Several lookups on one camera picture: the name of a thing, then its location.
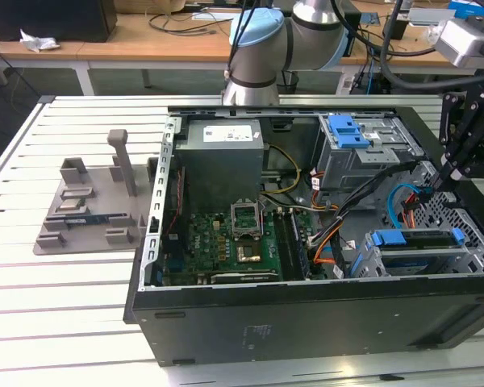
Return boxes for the yellow wire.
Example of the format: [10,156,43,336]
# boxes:
[265,144,302,197]

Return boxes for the black open PC case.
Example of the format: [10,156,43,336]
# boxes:
[123,103,484,368]

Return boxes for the metal socket cover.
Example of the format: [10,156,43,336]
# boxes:
[230,199,264,239]

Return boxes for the orange flat wire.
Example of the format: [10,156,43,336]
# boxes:
[312,229,348,266]

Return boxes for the black expansion card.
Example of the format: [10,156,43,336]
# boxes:
[211,272,280,285]

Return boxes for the grey metal drive cage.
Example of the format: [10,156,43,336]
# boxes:
[314,114,424,193]

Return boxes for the hard disk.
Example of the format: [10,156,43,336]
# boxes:
[362,227,467,279]

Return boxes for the crumpled white paper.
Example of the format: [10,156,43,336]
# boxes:
[19,27,61,53]

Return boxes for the grey parts rack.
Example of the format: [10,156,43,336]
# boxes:
[32,128,161,256]

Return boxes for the grey power supply unit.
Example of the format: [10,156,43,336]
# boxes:
[173,119,265,202]

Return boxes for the small black cube box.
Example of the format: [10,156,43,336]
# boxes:
[382,18,409,40]

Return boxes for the CPU socket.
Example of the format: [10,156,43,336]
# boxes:
[236,239,263,263]

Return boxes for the grey metal disk bay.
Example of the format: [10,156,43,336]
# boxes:
[357,227,484,279]

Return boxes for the blue plastic drive latch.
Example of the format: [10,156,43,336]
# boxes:
[328,115,371,149]

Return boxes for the large black computer tower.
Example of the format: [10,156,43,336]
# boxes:
[0,0,118,44]

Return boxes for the clear plastic bag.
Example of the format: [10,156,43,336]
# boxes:
[424,20,445,44]

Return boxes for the dark installed RAM stick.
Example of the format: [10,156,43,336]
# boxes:
[289,211,311,280]

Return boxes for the black RAM slot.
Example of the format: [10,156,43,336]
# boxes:
[273,210,294,281]

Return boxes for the black cable bundle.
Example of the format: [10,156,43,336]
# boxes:
[306,160,419,247]

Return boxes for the wooden desk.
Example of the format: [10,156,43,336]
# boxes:
[0,0,484,96]

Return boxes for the orange red wire bundle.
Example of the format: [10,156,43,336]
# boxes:
[401,192,420,231]

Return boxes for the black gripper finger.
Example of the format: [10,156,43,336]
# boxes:
[434,91,465,189]
[441,151,484,191]

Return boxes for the green motherboard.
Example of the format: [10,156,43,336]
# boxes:
[163,193,319,283]

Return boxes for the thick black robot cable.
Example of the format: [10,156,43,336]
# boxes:
[378,0,484,90]

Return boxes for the blue RAM stick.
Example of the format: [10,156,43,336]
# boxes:
[64,214,106,225]

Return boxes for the pale blue wire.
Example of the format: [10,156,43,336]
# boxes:
[386,181,435,233]

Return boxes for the blue and white box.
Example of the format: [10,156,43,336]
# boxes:
[447,0,484,20]

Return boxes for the black desktop box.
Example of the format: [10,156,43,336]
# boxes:
[344,10,363,57]

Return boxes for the flat silver tray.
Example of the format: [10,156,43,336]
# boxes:
[407,7,456,26]

